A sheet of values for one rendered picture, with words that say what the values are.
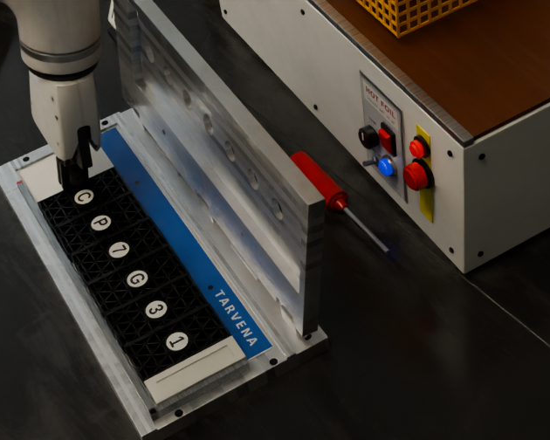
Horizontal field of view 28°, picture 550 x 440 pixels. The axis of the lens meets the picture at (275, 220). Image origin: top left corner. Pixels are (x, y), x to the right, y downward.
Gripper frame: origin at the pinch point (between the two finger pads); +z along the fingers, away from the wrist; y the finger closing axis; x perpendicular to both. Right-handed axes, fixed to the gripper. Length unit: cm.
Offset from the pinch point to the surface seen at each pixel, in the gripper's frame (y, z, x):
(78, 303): 16.5, 3.7, -6.1
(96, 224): 8.2, 1.6, -0.5
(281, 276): 30.8, -6.2, 9.9
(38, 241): 5.6, 3.9, -6.4
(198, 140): 10.6, -8.1, 10.8
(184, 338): 27.9, 1.2, 0.9
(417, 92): 27.2, -20.9, 25.9
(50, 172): -4.3, 3.0, -1.4
